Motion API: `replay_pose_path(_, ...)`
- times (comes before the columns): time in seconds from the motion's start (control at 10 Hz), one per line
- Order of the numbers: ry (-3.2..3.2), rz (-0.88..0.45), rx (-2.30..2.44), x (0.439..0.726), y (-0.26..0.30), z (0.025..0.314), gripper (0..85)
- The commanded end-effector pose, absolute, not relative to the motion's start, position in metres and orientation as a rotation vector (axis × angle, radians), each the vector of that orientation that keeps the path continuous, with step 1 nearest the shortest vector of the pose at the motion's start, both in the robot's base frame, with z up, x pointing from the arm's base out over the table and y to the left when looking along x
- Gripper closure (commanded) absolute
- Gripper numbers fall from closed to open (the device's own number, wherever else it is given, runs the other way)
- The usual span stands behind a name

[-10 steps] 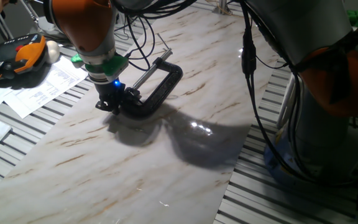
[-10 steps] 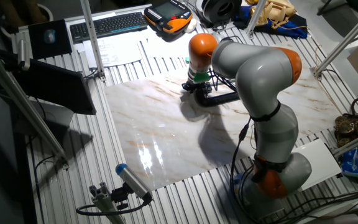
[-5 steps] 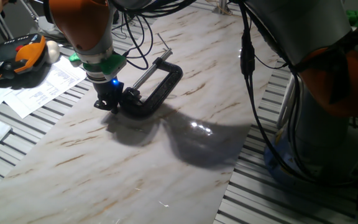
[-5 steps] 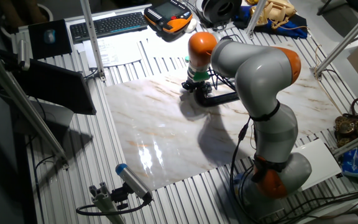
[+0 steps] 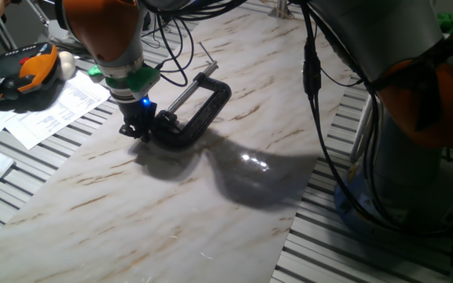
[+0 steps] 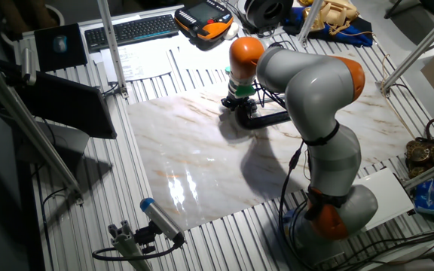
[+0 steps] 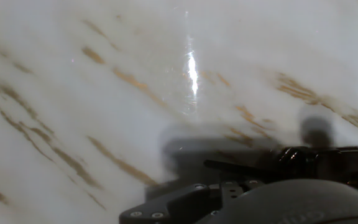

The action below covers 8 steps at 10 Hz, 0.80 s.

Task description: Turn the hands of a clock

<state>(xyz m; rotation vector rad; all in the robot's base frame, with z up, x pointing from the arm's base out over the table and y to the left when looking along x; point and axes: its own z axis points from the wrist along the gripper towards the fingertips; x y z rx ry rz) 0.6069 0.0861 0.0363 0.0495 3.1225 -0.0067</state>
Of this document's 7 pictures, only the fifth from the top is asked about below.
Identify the orange and black teach pendant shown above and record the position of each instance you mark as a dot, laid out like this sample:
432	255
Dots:
34	70

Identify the black clock movement box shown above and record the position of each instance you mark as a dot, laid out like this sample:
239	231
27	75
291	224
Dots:
166	120

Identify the slim metal stand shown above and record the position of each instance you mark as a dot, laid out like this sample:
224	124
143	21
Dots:
39	15

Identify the white marble pattern sheet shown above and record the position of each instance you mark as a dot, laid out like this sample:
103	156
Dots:
132	228

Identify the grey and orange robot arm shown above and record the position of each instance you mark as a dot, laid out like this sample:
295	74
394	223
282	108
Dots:
104	23

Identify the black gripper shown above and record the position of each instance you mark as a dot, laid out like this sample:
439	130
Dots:
138	112

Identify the black metal C-clamp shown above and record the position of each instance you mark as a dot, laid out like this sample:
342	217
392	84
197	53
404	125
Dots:
207	114

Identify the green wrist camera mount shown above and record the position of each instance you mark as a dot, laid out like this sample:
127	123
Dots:
140	80

